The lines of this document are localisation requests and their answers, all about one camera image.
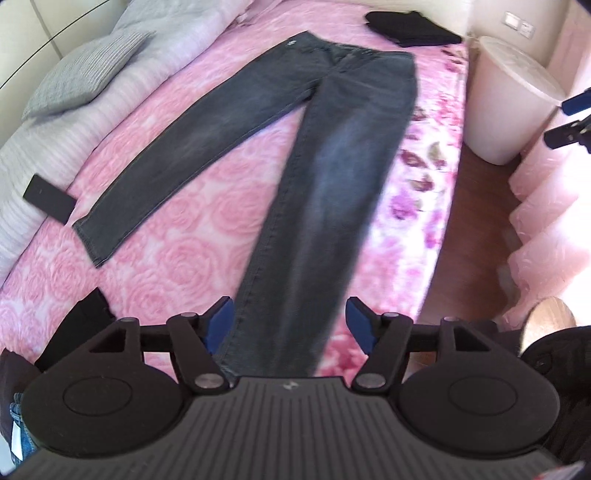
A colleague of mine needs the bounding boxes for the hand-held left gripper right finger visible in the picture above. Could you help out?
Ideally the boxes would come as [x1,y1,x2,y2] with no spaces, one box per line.
[345,296,498,394]

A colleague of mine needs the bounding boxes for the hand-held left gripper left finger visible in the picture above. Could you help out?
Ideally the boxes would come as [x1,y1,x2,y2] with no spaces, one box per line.
[90,295,236,395]

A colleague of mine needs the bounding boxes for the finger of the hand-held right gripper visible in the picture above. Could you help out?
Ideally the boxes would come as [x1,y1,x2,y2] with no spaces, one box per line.
[543,115,591,151]
[560,88,591,115]

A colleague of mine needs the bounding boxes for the faded grey denim jeans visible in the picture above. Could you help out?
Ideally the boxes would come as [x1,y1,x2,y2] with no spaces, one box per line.
[71,31,419,377]

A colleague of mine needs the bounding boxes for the black garment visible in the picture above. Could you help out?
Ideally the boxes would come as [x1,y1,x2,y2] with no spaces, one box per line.
[0,287,115,416]
[365,10,462,48]

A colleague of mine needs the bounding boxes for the white plastic bin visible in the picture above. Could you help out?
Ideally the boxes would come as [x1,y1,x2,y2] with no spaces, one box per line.
[464,36,566,166]

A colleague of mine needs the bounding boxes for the pink curtain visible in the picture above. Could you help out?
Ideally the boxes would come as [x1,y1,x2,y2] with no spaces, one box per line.
[501,0,591,333]

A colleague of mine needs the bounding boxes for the pink floral blanket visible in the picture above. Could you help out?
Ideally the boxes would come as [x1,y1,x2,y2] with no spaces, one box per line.
[0,0,472,384]

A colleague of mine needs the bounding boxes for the black phone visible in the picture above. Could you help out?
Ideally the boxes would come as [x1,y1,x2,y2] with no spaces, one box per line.
[23,174,77,225]

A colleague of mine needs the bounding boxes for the blue denim jeans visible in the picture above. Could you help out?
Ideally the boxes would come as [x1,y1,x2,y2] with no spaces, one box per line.
[8,392,38,463]

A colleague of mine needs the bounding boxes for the grey striped pillow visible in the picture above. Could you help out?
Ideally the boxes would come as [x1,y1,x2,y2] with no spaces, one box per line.
[21,31,155,121]

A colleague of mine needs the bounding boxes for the striped grey duvet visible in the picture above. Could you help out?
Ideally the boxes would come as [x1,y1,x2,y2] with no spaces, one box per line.
[0,0,259,278]

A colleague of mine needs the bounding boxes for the white wardrobe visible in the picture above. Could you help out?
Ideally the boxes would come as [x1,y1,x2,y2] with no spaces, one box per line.
[0,0,125,88]

